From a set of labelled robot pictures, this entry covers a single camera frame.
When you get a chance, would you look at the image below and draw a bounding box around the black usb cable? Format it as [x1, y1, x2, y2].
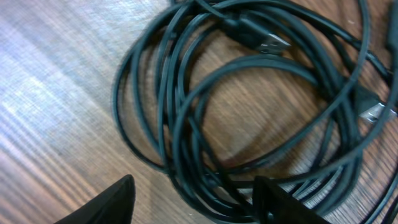
[111, 0, 398, 224]

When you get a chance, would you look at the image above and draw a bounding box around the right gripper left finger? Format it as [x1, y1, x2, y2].
[55, 174, 136, 224]

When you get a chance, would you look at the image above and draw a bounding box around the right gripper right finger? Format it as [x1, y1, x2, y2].
[252, 176, 329, 224]

